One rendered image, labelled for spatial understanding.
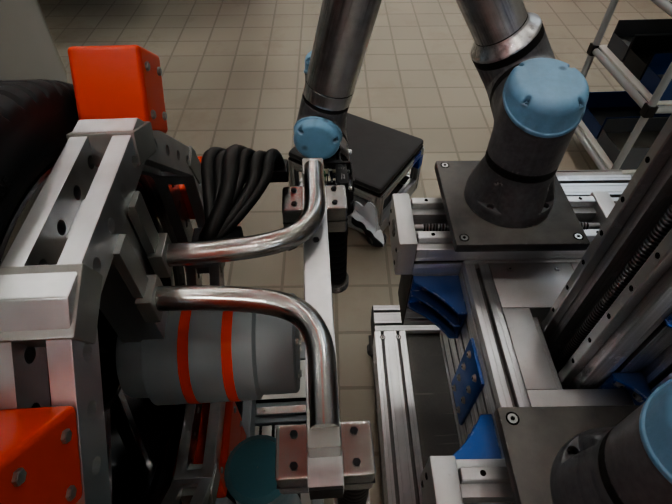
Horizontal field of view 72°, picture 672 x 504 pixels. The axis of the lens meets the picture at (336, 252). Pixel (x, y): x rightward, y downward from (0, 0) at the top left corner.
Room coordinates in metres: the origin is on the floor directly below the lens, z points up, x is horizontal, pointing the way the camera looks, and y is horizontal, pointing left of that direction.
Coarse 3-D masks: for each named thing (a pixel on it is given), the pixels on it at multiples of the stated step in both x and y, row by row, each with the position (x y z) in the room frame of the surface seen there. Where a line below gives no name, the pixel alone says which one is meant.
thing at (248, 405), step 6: (246, 402) 0.53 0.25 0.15; (252, 402) 0.52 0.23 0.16; (246, 408) 0.51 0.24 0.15; (252, 408) 0.51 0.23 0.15; (246, 414) 0.49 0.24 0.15; (252, 414) 0.49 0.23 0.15; (246, 420) 0.48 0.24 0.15; (252, 420) 0.48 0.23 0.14; (246, 426) 0.46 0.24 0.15; (252, 426) 0.47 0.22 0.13; (246, 432) 0.45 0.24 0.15; (252, 432) 0.45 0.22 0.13
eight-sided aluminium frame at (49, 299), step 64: (128, 128) 0.39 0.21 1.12; (64, 192) 0.31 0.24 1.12; (128, 192) 0.33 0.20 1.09; (192, 192) 0.53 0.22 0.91; (64, 256) 0.23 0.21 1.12; (0, 320) 0.18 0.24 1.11; (64, 320) 0.18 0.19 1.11; (0, 384) 0.15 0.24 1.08; (64, 384) 0.15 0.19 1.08; (192, 448) 0.26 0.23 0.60
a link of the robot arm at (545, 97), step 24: (528, 72) 0.64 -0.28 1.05; (552, 72) 0.64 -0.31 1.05; (576, 72) 0.64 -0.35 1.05; (504, 96) 0.62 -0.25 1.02; (528, 96) 0.59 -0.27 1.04; (552, 96) 0.59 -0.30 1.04; (576, 96) 0.59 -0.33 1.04; (504, 120) 0.61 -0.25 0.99; (528, 120) 0.58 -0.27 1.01; (552, 120) 0.57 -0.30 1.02; (576, 120) 0.58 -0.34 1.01; (504, 144) 0.59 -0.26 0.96; (528, 144) 0.57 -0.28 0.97; (552, 144) 0.57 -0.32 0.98; (504, 168) 0.58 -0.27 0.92; (528, 168) 0.57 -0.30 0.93; (552, 168) 0.57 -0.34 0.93
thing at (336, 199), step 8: (288, 192) 0.49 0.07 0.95; (296, 192) 0.49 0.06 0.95; (328, 192) 0.49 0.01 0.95; (336, 192) 0.49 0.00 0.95; (344, 192) 0.49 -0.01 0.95; (288, 200) 0.47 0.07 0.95; (296, 200) 0.47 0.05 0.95; (328, 200) 0.47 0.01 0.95; (336, 200) 0.47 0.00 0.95; (344, 200) 0.47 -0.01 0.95; (288, 208) 0.46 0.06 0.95; (296, 208) 0.46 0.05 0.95; (328, 208) 0.46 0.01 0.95; (336, 208) 0.46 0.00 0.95; (344, 208) 0.46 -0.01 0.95; (288, 216) 0.46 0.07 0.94; (296, 216) 0.46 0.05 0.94; (328, 216) 0.46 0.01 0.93; (336, 216) 0.46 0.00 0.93; (344, 216) 0.46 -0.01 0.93; (288, 224) 0.46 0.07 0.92; (328, 224) 0.46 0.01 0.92; (336, 224) 0.46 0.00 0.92; (344, 224) 0.46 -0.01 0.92; (328, 232) 0.46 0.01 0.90
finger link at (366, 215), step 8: (360, 208) 0.56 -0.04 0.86; (368, 208) 0.54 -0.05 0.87; (352, 216) 0.55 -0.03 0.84; (360, 216) 0.55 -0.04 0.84; (368, 216) 0.54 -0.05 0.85; (376, 216) 0.53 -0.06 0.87; (360, 224) 0.54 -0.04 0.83; (368, 224) 0.53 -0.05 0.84; (376, 224) 0.52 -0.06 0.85; (368, 232) 0.52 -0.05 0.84; (376, 232) 0.52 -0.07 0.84; (376, 240) 0.50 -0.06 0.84
